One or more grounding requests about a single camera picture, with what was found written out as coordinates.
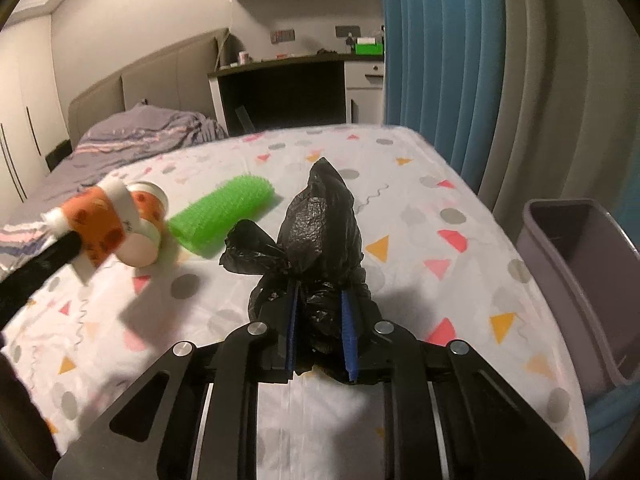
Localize black plastic bag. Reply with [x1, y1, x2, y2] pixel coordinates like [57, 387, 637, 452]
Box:
[219, 158, 371, 382]

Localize purple trash bin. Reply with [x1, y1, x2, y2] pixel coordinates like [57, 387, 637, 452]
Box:
[516, 198, 640, 403]

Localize black nightstand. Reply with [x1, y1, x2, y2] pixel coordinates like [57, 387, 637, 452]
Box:
[44, 139, 73, 171]

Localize white wardrobe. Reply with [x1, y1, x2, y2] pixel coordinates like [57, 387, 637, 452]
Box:
[0, 15, 68, 221]

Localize grey striped duvet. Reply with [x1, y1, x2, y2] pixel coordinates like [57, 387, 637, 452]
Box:
[1, 102, 229, 273]

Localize dark top desk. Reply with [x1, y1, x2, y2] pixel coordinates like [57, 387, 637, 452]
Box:
[208, 53, 384, 136]

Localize grey upholstered headboard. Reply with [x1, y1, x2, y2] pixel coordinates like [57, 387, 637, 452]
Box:
[67, 28, 229, 146]

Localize white drawer cabinet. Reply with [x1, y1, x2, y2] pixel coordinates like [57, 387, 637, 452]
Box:
[344, 61, 385, 125]

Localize white mug on desk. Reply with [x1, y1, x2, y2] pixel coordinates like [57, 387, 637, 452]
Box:
[239, 51, 250, 65]

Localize green box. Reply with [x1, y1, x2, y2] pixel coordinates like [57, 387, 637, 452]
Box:
[355, 37, 384, 56]

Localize grey curtain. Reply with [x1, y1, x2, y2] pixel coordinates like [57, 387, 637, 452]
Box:
[478, 0, 639, 242]

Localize blue curtain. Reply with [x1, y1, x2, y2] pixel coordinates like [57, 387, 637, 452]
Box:
[374, 0, 640, 470]

